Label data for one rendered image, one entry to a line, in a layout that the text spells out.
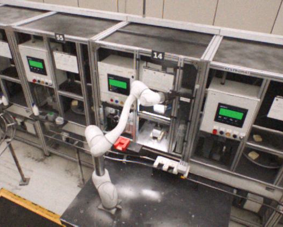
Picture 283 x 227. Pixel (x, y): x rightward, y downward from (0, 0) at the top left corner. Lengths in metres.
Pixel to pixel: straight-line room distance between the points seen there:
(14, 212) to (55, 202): 0.51
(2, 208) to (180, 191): 2.29
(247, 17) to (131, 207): 4.39
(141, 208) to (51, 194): 1.53
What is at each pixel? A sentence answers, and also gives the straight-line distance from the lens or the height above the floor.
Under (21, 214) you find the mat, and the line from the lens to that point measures 3.56.
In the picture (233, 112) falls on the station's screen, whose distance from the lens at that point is 2.21.
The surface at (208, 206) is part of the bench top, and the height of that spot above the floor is 0.68.
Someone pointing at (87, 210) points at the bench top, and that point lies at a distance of 2.55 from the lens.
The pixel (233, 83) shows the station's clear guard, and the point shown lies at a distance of 2.14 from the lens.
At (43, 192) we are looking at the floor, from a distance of 3.68.
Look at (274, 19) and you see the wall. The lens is 5.62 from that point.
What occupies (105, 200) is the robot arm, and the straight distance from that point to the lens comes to 2.38.
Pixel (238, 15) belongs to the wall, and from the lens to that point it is 5.61.
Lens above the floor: 2.81
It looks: 37 degrees down
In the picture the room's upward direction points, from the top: 2 degrees clockwise
